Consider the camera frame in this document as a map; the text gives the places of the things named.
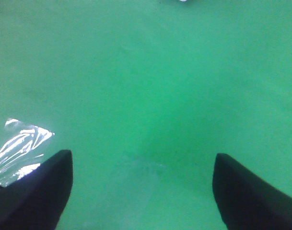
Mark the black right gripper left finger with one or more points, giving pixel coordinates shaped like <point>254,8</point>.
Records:
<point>37,201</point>

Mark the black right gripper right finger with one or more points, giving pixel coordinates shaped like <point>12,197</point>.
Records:
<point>247,202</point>

